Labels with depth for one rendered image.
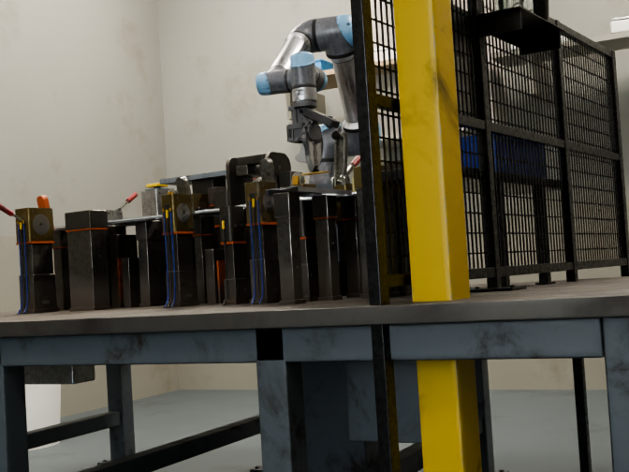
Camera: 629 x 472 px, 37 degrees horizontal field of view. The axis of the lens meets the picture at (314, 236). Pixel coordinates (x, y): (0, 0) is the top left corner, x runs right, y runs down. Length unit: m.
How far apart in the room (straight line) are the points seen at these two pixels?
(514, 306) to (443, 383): 0.29
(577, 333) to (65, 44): 4.94
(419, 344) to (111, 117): 4.85
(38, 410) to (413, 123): 3.22
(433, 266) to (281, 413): 0.48
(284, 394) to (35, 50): 4.31
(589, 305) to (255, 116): 5.03
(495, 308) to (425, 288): 0.24
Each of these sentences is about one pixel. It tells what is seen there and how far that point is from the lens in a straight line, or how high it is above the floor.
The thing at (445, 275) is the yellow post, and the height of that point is 0.75.
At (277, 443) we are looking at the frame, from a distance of 2.19.
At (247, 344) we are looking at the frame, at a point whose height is 0.62.
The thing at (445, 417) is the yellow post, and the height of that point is 0.45.
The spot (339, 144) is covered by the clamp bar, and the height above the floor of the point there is 1.18.
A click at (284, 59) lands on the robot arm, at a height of 1.48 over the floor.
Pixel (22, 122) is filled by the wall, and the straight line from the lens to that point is 5.99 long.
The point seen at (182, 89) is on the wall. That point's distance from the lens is 7.06.
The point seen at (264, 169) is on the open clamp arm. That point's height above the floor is 1.09.
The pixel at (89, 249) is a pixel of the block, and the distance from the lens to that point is 3.21.
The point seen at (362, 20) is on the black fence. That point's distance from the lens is 2.08.
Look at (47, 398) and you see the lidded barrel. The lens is 4.97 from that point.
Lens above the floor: 0.77
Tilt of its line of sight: 2 degrees up
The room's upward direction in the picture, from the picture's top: 3 degrees counter-clockwise
